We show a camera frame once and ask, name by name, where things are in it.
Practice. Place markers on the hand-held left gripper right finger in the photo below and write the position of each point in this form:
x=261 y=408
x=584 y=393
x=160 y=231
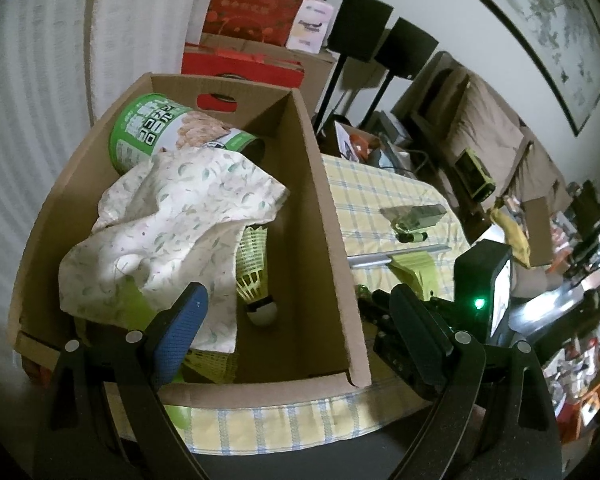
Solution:
x=422 y=342

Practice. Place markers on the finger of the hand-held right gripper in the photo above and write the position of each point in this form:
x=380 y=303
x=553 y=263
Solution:
x=385 y=345

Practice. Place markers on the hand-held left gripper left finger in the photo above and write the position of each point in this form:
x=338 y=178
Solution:
x=185 y=330

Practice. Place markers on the yellow plastic shuttlecock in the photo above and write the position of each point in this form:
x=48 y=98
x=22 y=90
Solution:
x=252 y=265
x=210 y=366

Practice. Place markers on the white floral cloth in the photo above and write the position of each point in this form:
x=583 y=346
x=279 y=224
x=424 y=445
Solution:
x=180 y=220

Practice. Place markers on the cardboard box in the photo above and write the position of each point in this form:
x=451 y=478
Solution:
x=305 y=260

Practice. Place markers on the yellow green paper pad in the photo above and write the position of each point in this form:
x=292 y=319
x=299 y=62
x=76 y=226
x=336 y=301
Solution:
x=417 y=272

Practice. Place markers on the yellow banana toy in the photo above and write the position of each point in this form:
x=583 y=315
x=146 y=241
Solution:
x=512 y=235

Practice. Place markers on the small black green cylinder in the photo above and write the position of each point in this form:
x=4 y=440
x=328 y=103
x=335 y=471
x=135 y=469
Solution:
x=411 y=235

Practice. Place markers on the silver metal bar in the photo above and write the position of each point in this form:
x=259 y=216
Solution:
x=380 y=259

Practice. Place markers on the green and black device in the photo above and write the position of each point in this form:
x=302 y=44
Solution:
x=472 y=175

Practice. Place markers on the yellow checked tablecloth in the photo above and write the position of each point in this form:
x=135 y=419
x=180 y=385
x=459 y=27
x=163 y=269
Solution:
x=370 y=195

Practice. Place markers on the brown sofa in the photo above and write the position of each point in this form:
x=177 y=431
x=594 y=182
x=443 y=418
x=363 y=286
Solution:
x=490 y=120

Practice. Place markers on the orange box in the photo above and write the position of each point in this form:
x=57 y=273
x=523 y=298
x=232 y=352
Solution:
x=592 y=405

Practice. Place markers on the small open printed box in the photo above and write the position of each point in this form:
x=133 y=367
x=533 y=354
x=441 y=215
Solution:
x=352 y=142

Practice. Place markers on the green label tin can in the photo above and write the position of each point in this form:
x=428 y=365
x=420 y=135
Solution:
x=145 y=130

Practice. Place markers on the black speaker on stand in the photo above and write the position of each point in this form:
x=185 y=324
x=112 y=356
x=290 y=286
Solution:
x=405 y=50
x=360 y=25

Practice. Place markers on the brown cardboard carton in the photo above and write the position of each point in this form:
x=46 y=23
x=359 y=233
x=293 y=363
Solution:
x=317 y=80

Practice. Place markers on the framed landscape painting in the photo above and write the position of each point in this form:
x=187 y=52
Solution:
x=555 y=30

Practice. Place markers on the flat red gift box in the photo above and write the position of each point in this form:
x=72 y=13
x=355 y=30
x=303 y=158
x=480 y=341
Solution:
x=230 y=67

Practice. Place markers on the white carton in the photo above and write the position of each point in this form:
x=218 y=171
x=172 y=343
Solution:
x=310 y=25

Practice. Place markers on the red gift bag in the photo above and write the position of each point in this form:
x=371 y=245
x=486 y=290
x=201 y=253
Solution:
x=255 y=5

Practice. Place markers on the black camera rig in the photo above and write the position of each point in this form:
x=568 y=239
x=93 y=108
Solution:
x=587 y=220

